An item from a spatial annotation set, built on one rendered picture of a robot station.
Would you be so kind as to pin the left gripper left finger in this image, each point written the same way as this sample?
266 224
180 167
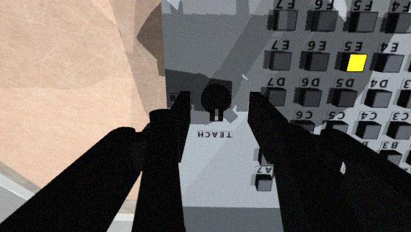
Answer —
87 195

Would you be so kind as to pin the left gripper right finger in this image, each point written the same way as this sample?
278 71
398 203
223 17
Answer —
374 194

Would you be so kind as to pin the grey box-shaped cabinet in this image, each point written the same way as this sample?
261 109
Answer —
346 64

